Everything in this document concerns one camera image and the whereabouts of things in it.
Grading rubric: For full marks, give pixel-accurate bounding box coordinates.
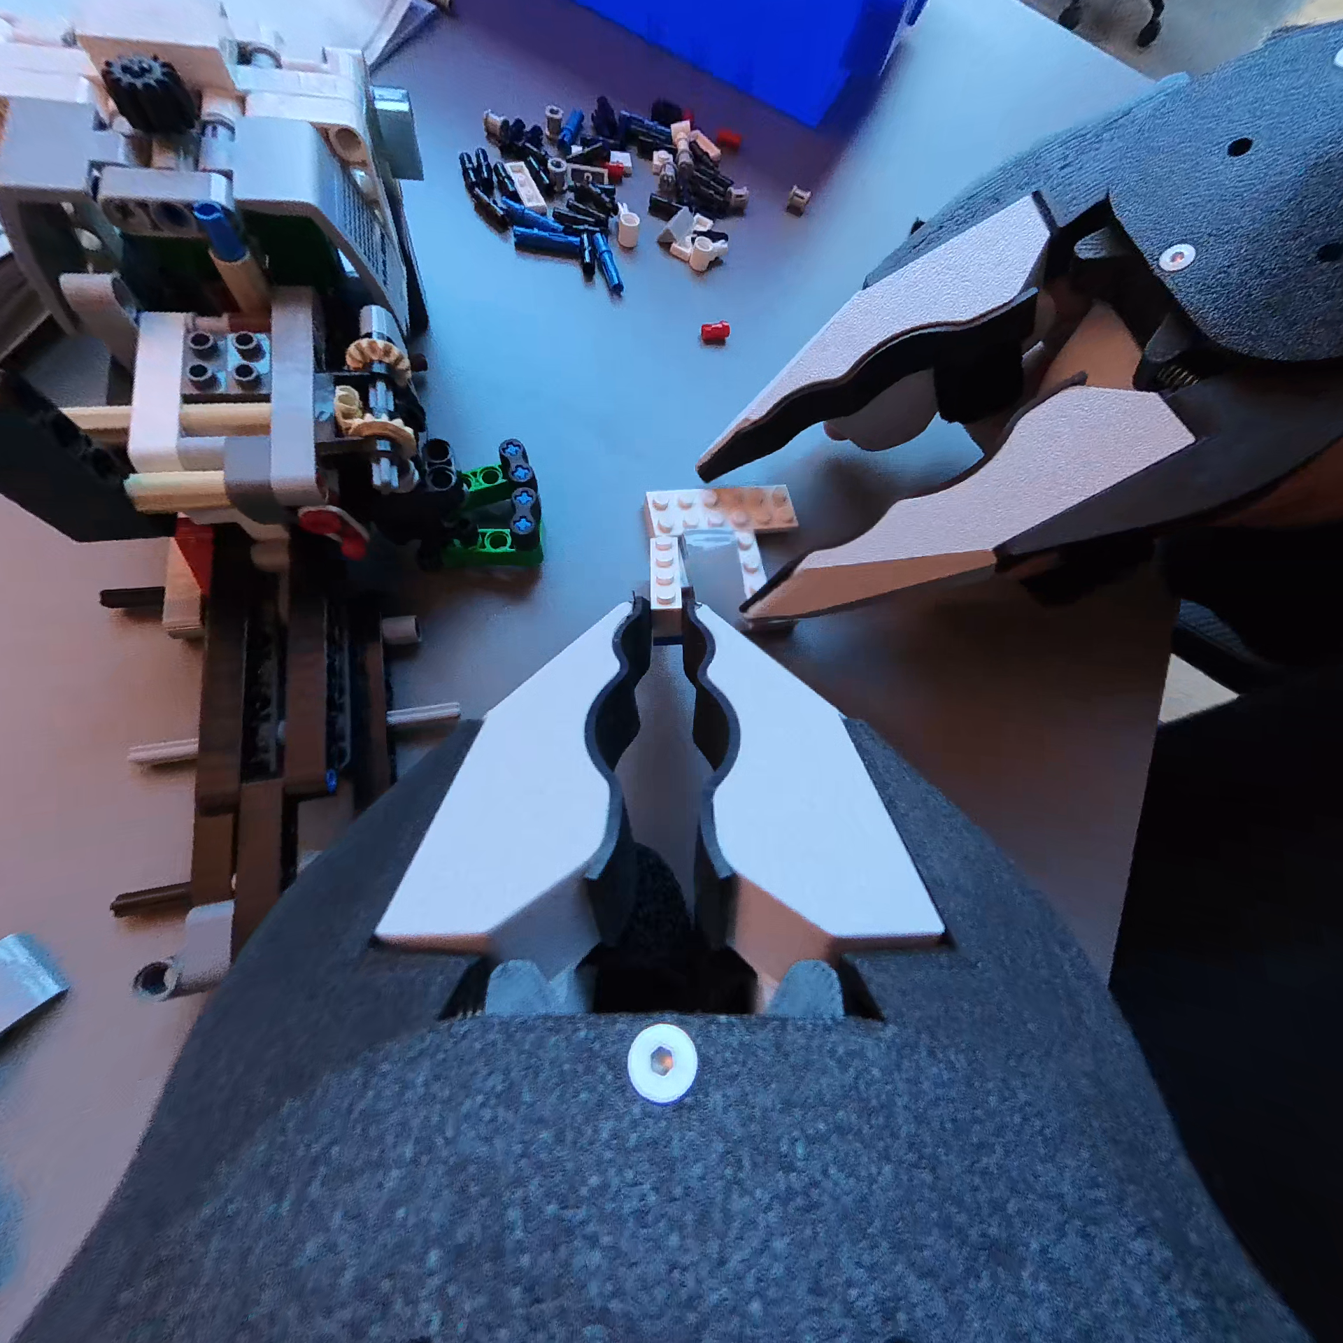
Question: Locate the partly built lego technic vehicle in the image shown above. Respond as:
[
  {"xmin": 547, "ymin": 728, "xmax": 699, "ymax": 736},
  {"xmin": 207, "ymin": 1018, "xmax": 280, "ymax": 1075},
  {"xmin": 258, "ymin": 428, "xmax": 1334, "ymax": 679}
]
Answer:
[{"xmin": 0, "ymin": 0, "xmax": 464, "ymax": 1000}]

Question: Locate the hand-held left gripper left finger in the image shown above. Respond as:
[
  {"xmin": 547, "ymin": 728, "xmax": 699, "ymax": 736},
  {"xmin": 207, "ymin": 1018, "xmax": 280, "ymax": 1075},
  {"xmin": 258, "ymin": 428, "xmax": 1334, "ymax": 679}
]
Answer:
[{"xmin": 375, "ymin": 596, "xmax": 645, "ymax": 1010}]

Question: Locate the white lego plate assembly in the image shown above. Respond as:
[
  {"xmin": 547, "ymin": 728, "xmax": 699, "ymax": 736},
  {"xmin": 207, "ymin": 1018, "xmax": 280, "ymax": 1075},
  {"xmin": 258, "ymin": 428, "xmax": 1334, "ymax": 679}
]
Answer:
[{"xmin": 643, "ymin": 484, "xmax": 800, "ymax": 631}]

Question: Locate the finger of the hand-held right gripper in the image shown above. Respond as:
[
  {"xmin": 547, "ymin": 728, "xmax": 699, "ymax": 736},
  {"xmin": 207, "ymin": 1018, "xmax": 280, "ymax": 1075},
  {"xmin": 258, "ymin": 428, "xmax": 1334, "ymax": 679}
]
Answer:
[
  {"xmin": 696, "ymin": 193, "xmax": 1056, "ymax": 484},
  {"xmin": 739, "ymin": 303, "xmax": 1200, "ymax": 623}
]

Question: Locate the pile of small lego pins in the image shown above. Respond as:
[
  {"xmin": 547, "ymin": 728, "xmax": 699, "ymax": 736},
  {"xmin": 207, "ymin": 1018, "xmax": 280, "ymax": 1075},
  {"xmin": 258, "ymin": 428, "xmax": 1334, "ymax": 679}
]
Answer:
[{"xmin": 456, "ymin": 95, "xmax": 754, "ymax": 298}]

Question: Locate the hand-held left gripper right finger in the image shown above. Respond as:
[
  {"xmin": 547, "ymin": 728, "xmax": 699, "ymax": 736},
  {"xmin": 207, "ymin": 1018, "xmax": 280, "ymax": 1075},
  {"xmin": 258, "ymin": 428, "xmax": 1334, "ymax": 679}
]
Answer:
[{"xmin": 685, "ymin": 602, "xmax": 947, "ymax": 1010}]

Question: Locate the person's right hand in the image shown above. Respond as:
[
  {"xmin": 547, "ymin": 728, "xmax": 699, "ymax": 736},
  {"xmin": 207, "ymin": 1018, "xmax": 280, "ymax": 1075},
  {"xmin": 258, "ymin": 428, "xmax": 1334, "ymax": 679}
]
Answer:
[{"xmin": 1201, "ymin": 433, "xmax": 1343, "ymax": 532}]

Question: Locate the green black lego technic assembly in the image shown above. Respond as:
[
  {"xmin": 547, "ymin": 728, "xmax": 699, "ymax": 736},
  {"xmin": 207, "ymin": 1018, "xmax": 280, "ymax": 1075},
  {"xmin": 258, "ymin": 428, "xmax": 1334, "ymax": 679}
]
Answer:
[{"xmin": 419, "ymin": 434, "xmax": 549, "ymax": 570}]

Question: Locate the blue plastic bin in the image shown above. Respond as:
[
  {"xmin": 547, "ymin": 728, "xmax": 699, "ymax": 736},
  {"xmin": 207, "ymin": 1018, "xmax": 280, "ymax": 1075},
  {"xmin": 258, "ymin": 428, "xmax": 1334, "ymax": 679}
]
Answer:
[{"xmin": 571, "ymin": 0, "xmax": 931, "ymax": 129}]

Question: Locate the grey flat panel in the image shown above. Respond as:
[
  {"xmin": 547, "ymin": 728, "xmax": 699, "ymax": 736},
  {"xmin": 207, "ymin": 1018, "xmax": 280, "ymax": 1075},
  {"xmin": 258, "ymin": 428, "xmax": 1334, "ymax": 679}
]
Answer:
[{"xmin": 0, "ymin": 931, "xmax": 74, "ymax": 1040}]

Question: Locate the white instruction booklet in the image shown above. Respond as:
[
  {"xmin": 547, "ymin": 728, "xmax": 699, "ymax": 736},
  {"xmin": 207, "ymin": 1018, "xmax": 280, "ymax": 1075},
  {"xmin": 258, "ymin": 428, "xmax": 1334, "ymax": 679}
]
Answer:
[{"xmin": 362, "ymin": 0, "xmax": 456, "ymax": 65}]

